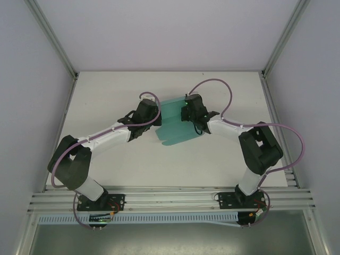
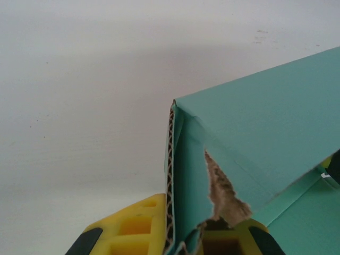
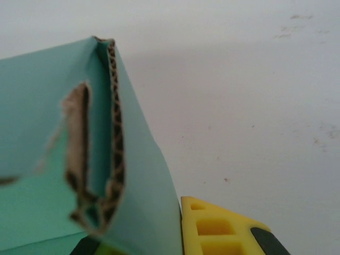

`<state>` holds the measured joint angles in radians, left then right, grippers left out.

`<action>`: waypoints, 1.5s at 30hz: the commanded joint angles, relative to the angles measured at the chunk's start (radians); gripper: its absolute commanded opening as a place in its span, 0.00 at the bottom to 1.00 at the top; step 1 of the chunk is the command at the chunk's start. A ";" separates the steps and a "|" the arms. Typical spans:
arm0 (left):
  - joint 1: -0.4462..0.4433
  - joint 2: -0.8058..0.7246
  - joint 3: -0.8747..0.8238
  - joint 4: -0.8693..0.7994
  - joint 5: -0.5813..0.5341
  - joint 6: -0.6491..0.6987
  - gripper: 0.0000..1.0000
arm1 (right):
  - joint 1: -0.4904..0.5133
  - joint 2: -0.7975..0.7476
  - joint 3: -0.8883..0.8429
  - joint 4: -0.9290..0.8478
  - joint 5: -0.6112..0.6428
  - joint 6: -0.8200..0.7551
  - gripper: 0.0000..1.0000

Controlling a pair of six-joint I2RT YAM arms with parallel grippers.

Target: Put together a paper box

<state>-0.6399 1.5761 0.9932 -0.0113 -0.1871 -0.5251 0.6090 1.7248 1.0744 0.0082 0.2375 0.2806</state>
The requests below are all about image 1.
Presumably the aluminium mounting rail beam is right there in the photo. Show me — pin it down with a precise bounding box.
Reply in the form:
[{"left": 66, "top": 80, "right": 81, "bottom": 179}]
[{"left": 27, "top": 185, "right": 317, "bottom": 213}]

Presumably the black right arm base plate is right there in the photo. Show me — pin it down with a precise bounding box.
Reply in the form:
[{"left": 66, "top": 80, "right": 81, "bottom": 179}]
[{"left": 217, "top": 191, "right": 266, "bottom": 209}]

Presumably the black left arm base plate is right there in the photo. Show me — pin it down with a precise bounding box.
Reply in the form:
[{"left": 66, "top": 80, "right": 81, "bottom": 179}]
[{"left": 76, "top": 193, "right": 126, "bottom": 212}]

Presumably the aluminium frame post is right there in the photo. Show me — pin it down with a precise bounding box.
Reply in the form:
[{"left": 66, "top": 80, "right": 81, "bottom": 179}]
[
  {"left": 26, "top": 0, "right": 79, "bottom": 80},
  {"left": 261, "top": 0, "right": 311, "bottom": 79}
]

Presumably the grey metal sheet panel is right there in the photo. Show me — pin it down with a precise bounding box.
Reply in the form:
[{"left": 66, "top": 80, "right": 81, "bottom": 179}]
[{"left": 33, "top": 209, "right": 315, "bottom": 255}]

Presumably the light blue slotted cable duct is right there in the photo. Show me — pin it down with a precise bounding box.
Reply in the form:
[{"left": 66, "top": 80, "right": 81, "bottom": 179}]
[{"left": 38, "top": 211, "right": 256, "bottom": 227}]

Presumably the black controller board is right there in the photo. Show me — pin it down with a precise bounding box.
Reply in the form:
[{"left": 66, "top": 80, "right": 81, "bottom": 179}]
[
  {"left": 88, "top": 213, "right": 113, "bottom": 230},
  {"left": 237, "top": 211, "right": 267, "bottom": 228}
]

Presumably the teal green cloth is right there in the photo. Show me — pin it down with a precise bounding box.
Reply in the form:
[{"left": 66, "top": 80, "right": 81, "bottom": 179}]
[{"left": 155, "top": 97, "right": 204, "bottom": 147}]

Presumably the aluminium table side rail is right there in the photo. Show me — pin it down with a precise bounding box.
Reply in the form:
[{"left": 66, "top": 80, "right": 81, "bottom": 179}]
[
  {"left": 260, "top": 76, "right": 300, "bottom": 188},
  {"left": 41, "top": 76, "right": 78, "bottom": 192}
]

